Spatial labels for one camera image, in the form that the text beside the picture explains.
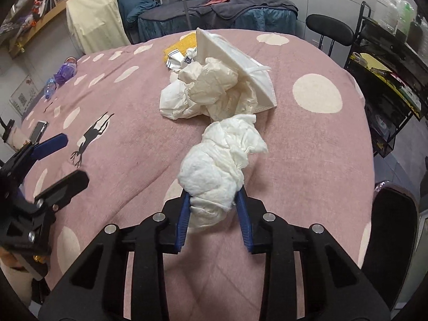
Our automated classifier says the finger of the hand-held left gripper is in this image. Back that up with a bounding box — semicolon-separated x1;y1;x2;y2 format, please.
34;170;90;208
32;133;69;161

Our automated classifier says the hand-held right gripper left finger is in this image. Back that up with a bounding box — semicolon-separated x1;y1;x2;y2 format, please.
38;190;193;321

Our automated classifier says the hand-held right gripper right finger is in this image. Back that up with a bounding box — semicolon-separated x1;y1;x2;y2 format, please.
234;187;392;321

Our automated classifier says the white tissue wad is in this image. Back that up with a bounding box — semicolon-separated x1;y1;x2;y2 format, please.
177;114;270;236

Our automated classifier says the cream paper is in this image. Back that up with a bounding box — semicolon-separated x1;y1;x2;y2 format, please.
160;57;258;121

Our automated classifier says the black trash bin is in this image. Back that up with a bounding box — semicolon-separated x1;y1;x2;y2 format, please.
363;185;420;283

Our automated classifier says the white black small wrapper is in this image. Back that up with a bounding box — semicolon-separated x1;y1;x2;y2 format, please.
165;48;198;72

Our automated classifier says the white face mask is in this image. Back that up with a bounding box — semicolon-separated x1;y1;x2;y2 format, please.
196;27;278;114

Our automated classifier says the person's left hand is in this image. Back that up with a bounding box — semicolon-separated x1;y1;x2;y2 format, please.
0;246;25;271

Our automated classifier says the white-edged smartphone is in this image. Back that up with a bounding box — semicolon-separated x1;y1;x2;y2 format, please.
29;120;49;143

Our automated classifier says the bubble tea cup with straw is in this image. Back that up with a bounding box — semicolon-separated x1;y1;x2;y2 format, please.
0;118;30;154

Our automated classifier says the small clear water bottle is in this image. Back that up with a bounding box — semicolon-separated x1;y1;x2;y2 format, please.
43;78;57;100

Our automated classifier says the purple pouch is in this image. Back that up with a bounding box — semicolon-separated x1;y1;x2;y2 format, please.
53;62;79;86

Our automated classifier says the pink polka dot blanket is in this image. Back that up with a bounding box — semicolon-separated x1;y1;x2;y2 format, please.
20;28;377;321

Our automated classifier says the wooden cubby shelf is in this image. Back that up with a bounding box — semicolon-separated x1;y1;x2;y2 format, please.
0;0;134;59

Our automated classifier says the cream cloth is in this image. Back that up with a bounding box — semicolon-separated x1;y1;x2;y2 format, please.
66;0;132;54

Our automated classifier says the blue clothing pile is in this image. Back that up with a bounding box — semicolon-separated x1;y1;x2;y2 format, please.
112;0;161;24

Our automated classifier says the black trolley cart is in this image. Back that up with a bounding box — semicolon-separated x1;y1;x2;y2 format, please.
344;2;428;158

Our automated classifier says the white pole stand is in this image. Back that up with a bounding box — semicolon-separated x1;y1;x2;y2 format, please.
177;0;196;30

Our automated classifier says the yellow paper sheet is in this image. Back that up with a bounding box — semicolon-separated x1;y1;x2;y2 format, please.
351;53;392;74

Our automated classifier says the massage bed with blue skirt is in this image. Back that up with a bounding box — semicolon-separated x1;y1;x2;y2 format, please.
137;0;300;44

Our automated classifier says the black round stool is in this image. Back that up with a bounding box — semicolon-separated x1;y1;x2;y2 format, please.
306;14;355;59

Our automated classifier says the dark grey blanket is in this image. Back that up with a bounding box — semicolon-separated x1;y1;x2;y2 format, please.
189;0;299;21

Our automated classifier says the group of toiletry bottles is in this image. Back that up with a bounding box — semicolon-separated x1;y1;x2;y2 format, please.
374;0;428;41

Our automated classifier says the white wall sign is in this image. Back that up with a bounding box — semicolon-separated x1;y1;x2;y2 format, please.
9;75;38;116

